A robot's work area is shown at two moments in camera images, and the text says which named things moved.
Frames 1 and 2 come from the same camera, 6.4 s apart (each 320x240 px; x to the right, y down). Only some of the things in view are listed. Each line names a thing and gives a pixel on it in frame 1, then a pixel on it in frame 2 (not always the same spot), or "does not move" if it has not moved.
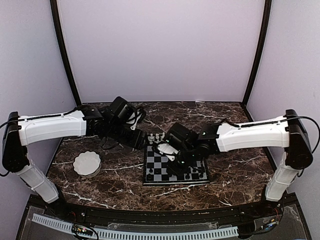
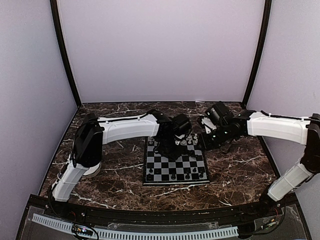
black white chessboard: (155, 166) does not move
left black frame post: (64, 50) does not move
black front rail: (77, 209) does not move
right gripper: (177, 170) to (207, 144)
